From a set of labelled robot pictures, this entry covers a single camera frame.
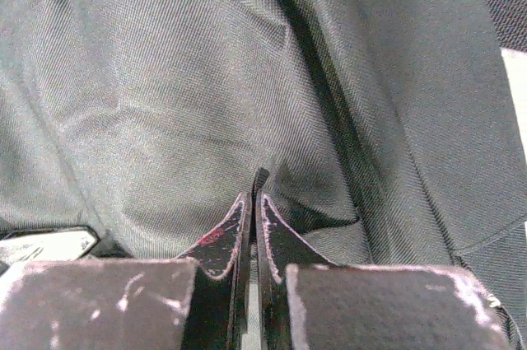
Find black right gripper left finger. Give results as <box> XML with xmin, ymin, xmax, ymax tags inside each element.
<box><xmin>1</xmin><ymin>194</ymin><xmax>252</xmax><ymax>349</ymax></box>

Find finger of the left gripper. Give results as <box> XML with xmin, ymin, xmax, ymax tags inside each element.
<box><xmin>1</xmin><ymin>226</ymin><xmax>99</xmax><ymax>272</ymax></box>

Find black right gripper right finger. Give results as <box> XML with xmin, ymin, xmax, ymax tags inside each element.
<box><xmin>254</xmin><ymin>193</ymin><xmax>510</xmax><ymax>349</ymax></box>

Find black student backpack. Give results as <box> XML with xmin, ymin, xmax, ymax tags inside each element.
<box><xmin>1</xmin><ymin>0</ymin><xmax>526</xmax><ymax>349</ymax></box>

